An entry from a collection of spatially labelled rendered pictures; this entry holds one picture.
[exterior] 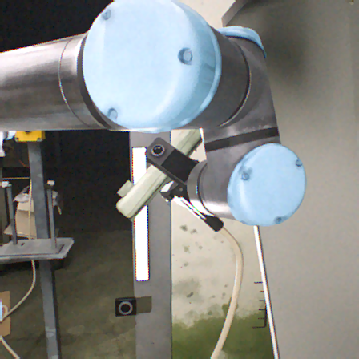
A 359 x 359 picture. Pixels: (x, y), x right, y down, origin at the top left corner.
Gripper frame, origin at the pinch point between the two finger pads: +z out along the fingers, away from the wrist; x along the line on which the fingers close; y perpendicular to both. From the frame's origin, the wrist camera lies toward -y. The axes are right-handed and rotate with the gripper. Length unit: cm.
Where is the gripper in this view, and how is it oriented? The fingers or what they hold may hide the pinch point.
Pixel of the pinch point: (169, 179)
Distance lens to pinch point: 66.5
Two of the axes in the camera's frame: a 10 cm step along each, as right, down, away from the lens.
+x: 6.2, -7.6, 2.0
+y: 7.2, 6.5, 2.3
